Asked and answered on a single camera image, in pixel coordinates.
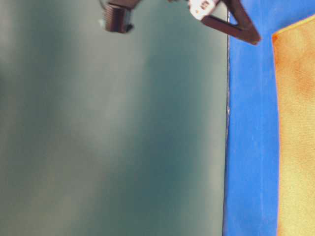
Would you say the orange towel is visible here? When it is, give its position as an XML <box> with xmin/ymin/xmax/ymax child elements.
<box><xmin>272</xmin><ymin>16</ymin><xmax>315</xmax><ymax>236</ymax></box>

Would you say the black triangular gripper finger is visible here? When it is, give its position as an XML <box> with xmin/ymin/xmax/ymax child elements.
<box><xmin>201</xmin><ymin>0</ymin><xmax>261</xmax><ymax>45</ymax></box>

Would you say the black gripper body white carriage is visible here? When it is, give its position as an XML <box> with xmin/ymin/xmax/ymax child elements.
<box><xmin>187</xmin><ymin>0</ymin><xmax>220</xmax><ymax>20</ymax></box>

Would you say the blue table cloth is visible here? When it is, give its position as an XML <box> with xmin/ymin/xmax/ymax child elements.
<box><xmin>223</xmin><ymin>0</ymin><xmax>315</xmax><ymax>236</ymax></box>

